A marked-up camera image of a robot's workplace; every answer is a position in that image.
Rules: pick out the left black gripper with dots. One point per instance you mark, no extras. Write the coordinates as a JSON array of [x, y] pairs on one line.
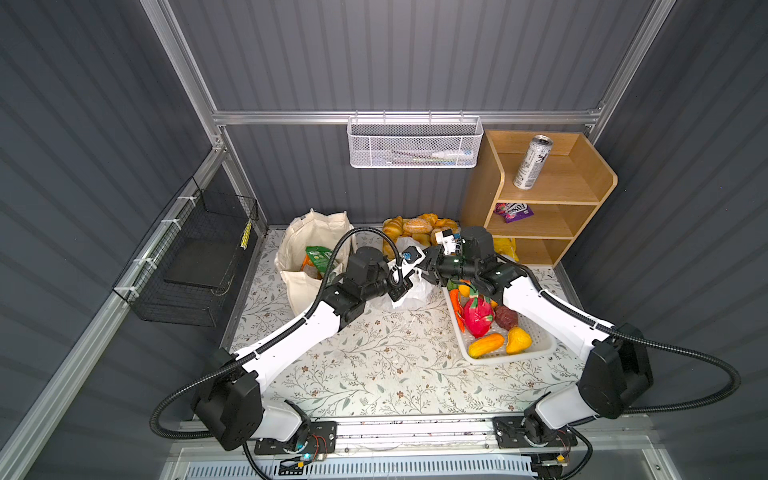
[[400, 289]]

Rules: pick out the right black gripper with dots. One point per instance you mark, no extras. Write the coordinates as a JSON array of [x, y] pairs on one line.
[[431, 264]]

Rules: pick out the green candy bag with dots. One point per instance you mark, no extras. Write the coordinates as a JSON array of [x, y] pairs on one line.
[[320, 256]]

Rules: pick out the white lemon-print plastic bag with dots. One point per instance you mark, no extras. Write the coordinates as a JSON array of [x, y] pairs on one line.
[[418, 296]]

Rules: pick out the orange pink candy bag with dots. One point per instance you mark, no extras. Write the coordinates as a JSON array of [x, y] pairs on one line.
[[310, 269]]

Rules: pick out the cream canvas tote bag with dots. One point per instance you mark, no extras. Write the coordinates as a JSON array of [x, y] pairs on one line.
[[302, 257]]

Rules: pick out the white plastic produce basket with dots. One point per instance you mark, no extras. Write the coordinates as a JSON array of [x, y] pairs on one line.
[[543, 342]]

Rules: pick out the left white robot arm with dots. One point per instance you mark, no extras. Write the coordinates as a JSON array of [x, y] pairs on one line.
[[232, 406]]

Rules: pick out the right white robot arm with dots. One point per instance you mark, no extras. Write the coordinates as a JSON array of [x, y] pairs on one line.
[[616, 370]]

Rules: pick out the yellow snack bag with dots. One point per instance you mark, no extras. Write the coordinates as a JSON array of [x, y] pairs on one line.
[[506, 247]]

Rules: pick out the pink dragon fruit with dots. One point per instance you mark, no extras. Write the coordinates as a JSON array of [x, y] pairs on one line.
[[477, 313]]

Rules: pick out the purple snack packet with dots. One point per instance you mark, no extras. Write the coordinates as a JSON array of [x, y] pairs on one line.
[[512, 212]]

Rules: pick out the dark red passion fruit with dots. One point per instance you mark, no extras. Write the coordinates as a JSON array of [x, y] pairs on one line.
[[506, 318]]

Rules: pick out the yellow corn cob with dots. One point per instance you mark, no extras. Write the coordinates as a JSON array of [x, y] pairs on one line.
[[485, 345]]

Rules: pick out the yellow pear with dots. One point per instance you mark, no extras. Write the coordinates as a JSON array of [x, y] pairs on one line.
[[518, 341]]

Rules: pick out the wooden shelf unit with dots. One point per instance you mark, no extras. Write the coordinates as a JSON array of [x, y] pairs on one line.
[[574, 183]]

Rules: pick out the toothpaste tube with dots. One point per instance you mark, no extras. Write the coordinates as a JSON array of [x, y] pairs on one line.
[[452, 158]]

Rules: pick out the right silver drink can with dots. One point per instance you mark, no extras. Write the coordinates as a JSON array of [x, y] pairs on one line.
[[530, 168]]

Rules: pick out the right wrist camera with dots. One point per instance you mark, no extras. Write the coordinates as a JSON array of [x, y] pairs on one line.
[[448, 240]]

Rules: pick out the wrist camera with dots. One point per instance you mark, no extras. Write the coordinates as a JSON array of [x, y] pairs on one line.
[[412, 257], [448, 240]]

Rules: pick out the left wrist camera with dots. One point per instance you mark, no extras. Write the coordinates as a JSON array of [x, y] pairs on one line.
[[412, 257]]

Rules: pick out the white wire wall basket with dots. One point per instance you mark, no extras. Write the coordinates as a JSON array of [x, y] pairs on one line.
[[371, 138]]

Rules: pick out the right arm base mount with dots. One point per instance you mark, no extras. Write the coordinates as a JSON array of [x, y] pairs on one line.
[[527, 429]]

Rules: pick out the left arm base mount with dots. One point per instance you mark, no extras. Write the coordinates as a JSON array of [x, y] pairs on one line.
[[287, 429]]

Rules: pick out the black wire wall basket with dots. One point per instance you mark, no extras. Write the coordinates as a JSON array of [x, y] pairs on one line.
[[195, 263]]

